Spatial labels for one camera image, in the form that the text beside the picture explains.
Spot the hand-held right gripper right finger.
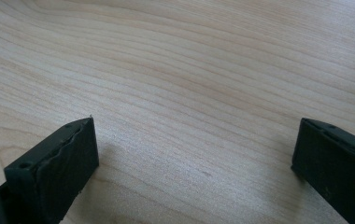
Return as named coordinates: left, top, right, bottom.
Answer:
left=291, top=117, right=355, bottom=224

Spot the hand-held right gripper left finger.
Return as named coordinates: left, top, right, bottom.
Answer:
left=0, top=116, right=100, bottom=224

